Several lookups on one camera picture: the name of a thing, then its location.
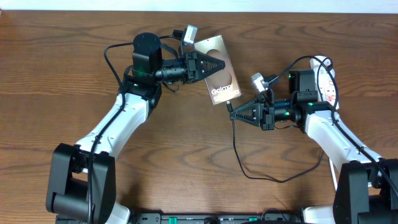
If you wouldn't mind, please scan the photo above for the Galaxy S25 Ultra smartphone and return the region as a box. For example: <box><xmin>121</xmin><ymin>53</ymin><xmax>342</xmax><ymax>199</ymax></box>
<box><xmin>194</xmin><ymin>35</ymin><xmax>242</xmax><ymax>105</ymax></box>

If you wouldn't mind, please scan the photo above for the black USB-C charging cable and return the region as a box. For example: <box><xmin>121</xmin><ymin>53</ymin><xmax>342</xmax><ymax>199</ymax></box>
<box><xmin>225</xmin><ymin>57</ymin><xmax>334</xmax><ymax>184</ymax></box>

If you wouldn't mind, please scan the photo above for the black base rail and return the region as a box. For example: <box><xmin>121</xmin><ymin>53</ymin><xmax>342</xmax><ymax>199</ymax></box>
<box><xmin>127</xmin><ymin>212</ymin><xmax>303</xmax><ymax>224</ymax></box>

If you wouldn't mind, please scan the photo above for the black left camera cable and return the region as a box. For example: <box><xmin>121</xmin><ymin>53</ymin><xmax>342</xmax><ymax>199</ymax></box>
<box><xmin>86</xmin><ymin>34</ymin><xmax>187</xmax><ymax>224</ymax></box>

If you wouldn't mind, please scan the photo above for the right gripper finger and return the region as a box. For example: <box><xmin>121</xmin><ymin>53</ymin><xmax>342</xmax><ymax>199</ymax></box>
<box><xmin>233</xmin><ymin>88</ymin><xmax>275</xmax><ymax>113</ymax></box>
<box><xmin>230</xmin><ymin>105</ymin><xmax>264</xmax><ymax>127</ymax></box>

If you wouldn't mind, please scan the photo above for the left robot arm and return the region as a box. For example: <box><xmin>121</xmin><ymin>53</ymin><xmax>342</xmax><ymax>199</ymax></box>
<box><xmin>45</xmin><ymin>30</ymin><xmax>226</xmax><ymax>223</ymax></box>

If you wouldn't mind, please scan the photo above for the white power strip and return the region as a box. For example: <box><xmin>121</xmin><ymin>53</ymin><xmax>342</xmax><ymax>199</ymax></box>
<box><xmin>310</xmin><ymin>55</ymin><xmax>338</xmax><ymax>106</ymax></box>

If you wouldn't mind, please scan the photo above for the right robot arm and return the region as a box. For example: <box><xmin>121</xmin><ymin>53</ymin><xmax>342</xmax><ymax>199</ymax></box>
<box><xmin>227</xmin><ymin>70</ymin><xmax>397</xmax><ymax>223</ymax></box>

